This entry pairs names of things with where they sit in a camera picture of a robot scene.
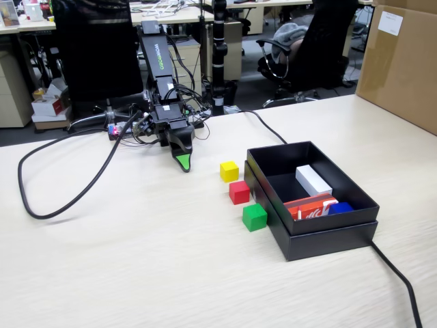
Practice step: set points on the orange red card box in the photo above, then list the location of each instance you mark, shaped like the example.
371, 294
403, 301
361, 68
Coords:
309, 208

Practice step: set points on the white folding stand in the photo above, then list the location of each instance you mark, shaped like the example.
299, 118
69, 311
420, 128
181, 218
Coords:
164, 9

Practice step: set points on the electronics board green LED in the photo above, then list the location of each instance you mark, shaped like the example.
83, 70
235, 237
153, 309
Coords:
199, 116

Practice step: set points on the beige office desk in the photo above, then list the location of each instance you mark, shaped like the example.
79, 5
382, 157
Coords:
34, 24

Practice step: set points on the black cardboard box tray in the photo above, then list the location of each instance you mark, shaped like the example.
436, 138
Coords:
341, 225

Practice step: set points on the electronics board red LED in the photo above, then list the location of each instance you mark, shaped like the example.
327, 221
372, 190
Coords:
114, 130

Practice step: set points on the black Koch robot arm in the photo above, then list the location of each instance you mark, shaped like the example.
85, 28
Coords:
157, 51

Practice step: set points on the grey cloth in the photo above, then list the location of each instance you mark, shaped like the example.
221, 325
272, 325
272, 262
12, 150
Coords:
290, 34

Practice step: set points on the black cardboard box lid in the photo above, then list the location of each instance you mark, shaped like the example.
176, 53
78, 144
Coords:
327, 244

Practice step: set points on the white rectangular box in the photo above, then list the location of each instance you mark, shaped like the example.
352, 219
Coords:
314, 181

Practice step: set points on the beige tall drawer cabinet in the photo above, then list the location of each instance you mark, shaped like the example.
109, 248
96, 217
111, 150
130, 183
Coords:
13, 95

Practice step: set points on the large brown cardboard box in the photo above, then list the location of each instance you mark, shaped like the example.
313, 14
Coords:
399, 68

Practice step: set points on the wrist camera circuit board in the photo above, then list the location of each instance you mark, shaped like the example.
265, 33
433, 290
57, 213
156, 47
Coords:
143, 126

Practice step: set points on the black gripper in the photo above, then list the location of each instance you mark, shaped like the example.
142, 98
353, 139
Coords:
165, 114

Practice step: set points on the beige plain cabinet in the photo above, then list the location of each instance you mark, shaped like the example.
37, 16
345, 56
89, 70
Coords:
235, 51

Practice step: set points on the red wooden cube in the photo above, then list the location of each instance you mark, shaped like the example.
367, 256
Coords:
239, 193

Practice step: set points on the black mesh office chair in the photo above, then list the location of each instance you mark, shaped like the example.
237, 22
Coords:
99, 51

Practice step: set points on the white red cardboard box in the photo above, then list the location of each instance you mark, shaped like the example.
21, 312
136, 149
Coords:
46, 106

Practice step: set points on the cola bottle red label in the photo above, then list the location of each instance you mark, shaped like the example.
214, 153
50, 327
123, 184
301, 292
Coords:
45, 9

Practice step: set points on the blue wooden cube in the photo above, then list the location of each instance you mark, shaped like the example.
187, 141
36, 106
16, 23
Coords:
340, 208

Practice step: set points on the framed picture card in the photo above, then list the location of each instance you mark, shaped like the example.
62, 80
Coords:
9, 13

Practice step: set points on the yellow wooden cube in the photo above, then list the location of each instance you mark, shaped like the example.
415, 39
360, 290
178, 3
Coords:
229, 171

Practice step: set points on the white shipping label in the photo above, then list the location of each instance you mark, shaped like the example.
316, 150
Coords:
391, 23

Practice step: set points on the green wooden cube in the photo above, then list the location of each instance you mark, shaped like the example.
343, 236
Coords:
254, 218

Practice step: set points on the black chrome-armed office chair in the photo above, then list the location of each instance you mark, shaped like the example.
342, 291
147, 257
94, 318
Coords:
324, 51

